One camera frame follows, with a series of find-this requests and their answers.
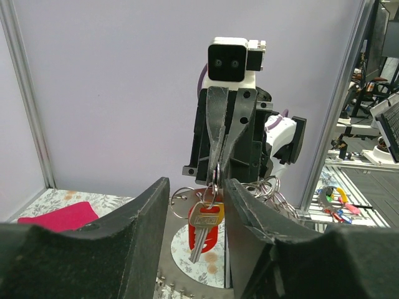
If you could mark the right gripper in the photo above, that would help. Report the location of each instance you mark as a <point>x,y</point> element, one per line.
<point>234,121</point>

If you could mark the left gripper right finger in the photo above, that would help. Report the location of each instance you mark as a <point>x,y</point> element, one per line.
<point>348,261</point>

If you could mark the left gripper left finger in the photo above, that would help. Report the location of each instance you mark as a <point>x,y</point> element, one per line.
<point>115,256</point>

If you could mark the metal ring key organizer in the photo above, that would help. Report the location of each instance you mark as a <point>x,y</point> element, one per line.
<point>252,228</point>

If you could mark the silver key with red tag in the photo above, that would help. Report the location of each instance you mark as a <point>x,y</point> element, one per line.
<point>203,220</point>

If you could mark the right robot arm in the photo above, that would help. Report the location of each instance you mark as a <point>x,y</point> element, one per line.
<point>285,135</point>

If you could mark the magenta folded cloth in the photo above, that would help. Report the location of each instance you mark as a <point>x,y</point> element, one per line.
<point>71,217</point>

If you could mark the black keyboard on stand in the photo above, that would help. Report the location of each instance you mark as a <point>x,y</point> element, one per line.
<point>387,121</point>

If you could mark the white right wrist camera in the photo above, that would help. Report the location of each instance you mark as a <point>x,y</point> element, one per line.
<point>232,63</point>

